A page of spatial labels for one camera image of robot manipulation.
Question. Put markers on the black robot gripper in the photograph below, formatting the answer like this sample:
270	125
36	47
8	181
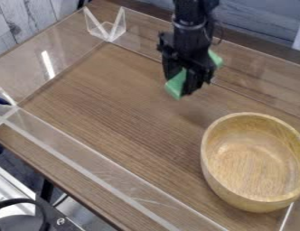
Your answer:
187	39

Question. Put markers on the green rectangular block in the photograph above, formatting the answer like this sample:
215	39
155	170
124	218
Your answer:
202	60

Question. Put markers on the light wooden bowl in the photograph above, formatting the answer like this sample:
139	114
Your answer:
250	161

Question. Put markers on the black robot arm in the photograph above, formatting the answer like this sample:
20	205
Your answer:
194	11

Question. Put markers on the blue object at left edge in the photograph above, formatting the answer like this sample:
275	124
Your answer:
3	102

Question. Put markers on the black table leg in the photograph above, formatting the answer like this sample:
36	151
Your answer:
47	191

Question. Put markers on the clear acrylic corner bracket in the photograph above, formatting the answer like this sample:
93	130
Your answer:
106	31

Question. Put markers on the black metal bracket with screw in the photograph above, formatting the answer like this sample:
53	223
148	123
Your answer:
57	221

